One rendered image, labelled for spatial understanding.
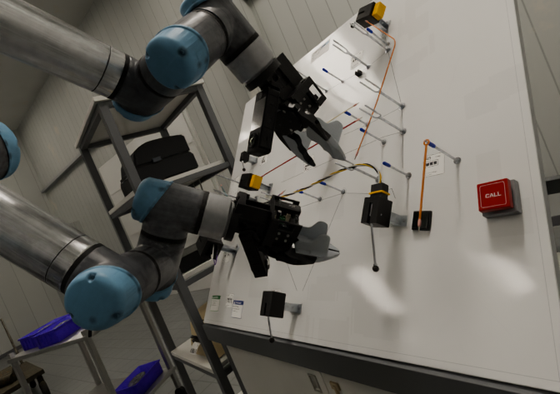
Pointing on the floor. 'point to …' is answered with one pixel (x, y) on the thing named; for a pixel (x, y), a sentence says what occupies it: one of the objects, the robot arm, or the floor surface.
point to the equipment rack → (104, 112)
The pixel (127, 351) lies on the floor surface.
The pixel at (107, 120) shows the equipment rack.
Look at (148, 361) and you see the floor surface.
